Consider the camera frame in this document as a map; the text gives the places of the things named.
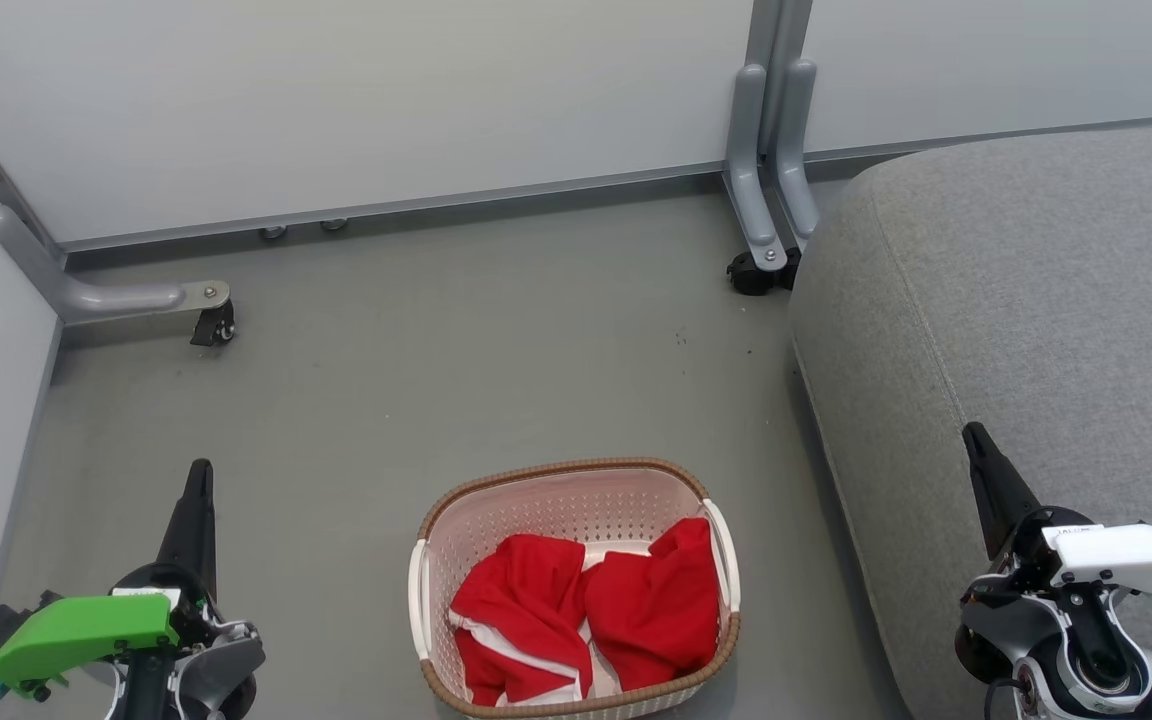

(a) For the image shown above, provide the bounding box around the long grey partition foot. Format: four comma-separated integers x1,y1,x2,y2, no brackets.
0,204,233,327

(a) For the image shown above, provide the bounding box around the grey upright partition foot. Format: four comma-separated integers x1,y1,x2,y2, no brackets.
776,58,823,243
723,64,790,274

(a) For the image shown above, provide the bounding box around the white perforated laundry basket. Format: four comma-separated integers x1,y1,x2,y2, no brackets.
408,458,742,720

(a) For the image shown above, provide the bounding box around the red cloth garment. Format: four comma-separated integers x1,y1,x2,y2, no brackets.
448,516,723,708

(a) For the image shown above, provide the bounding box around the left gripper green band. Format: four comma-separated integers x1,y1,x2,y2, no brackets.
0,458,219,699

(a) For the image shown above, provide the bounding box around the grey fabric sofa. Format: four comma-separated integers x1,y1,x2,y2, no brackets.
788,122,1152,720

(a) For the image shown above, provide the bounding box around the black double caster wheel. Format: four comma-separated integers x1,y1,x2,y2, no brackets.
726,247,803,297

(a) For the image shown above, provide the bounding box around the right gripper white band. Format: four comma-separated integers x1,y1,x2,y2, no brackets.
962,422,1152,606

